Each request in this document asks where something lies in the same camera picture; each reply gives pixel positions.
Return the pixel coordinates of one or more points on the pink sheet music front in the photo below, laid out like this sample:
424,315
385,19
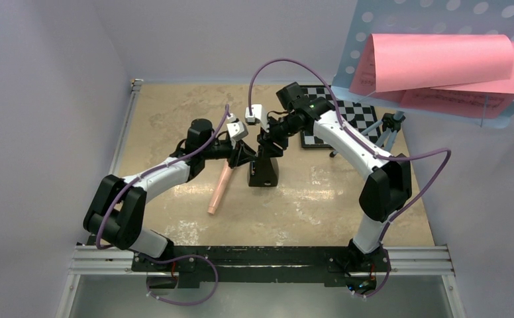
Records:
401,62

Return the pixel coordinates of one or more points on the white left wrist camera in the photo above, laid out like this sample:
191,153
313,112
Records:
236,128

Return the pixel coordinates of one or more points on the pink sheet music back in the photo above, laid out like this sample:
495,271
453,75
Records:
485,100

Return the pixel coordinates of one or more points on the pink sheet music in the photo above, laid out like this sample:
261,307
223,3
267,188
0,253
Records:
485,100
401,62

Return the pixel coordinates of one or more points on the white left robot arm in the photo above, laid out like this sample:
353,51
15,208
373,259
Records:
116,212

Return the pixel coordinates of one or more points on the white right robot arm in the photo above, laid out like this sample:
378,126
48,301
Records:
387,178

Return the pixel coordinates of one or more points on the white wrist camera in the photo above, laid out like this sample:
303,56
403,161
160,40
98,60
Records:
256,115
236,128

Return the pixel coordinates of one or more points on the black white chessboard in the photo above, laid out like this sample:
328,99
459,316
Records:
360,116

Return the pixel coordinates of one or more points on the pink recorder flute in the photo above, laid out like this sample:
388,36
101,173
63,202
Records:
220,189

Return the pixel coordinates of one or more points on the black metronome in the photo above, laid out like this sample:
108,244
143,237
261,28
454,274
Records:
264,170

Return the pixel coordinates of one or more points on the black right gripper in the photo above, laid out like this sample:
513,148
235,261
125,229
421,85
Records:
265,140

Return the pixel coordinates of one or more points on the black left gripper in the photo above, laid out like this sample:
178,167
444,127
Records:
245,153

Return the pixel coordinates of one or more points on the aluminium frame rail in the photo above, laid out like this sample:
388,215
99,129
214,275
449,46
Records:
91,260

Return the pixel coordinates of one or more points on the light blue music stand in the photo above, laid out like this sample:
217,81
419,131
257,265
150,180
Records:
465,162

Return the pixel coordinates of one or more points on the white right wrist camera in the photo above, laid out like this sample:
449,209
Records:
256,115

